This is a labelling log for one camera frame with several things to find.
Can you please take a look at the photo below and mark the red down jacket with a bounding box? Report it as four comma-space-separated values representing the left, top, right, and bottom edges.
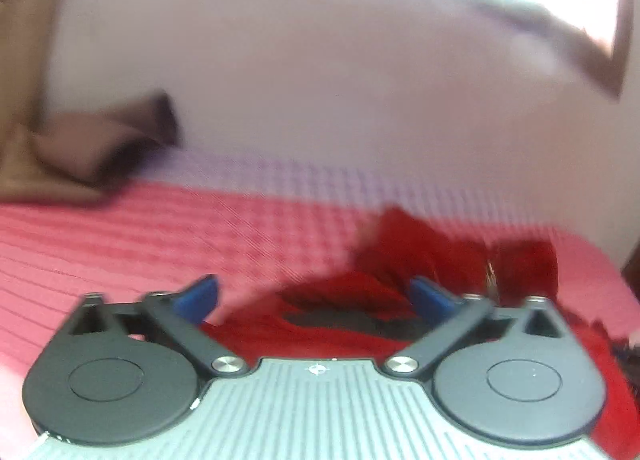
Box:
200, 205, 640, 460

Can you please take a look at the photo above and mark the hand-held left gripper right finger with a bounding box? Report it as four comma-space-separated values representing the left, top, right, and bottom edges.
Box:
384, 277, 571, 377

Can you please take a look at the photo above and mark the brown folded cloth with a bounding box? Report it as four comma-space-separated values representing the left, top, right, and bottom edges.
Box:
0, 89, 182, 206

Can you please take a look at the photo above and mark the bed with pink checked sheet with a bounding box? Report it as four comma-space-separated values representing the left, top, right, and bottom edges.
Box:
0, 149, 640, 460

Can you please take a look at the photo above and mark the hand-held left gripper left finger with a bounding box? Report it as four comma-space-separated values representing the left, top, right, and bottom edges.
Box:
60, 274, 250, 377

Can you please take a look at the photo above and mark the beige curtain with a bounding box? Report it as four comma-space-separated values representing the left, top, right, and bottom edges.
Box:
0, 0, 68, 141

